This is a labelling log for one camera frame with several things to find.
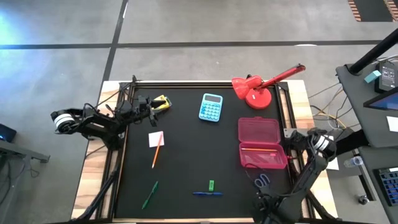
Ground clear water bottle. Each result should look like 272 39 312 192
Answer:
343 156 364 168

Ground red desk lamp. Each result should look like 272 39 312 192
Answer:
231 63 307 110

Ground tablet screen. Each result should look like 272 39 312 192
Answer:
363 91 398 111

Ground yellow green patterned box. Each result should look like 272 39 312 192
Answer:
154 95 173 113

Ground dark grey side desk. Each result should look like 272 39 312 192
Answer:
357 146 398 224
335 62 398 149

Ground grey cable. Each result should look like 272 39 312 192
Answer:
307 82 343 100

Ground white paper sheet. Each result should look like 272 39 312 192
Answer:
325 135 340 171

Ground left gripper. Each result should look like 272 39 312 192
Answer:
136 95 172 128

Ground black power adapter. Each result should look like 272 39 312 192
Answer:
374 60 397 93

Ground blue-handled scissors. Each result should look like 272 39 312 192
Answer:
253 173 271 189

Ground white paper note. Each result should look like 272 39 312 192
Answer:
386 116 398 133

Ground backlit keyboard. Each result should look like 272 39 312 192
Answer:
377 167 398 206

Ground green pen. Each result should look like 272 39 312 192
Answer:
141 180 159 210

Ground black support beam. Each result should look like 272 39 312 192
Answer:
334 129 369 156

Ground black device blue light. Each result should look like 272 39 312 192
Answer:
0 123 17 143

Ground black pole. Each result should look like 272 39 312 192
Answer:
348 27 398 76

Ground small teal box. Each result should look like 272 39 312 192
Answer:
364 70 382 84

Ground pink plastic pencil case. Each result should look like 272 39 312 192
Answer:
238 116 289 170

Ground black table mat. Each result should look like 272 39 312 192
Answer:
114 86 298 218

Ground black aluminium table frame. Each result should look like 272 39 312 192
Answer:
70 74 338 224

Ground teal calculator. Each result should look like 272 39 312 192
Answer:
198 93 224 123

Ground yellow cable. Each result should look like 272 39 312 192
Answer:
313 112 346 129

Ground black mat striped edge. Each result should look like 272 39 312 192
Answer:
347 0 398 22

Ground blue pen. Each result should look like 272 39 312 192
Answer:
192 191 224 197

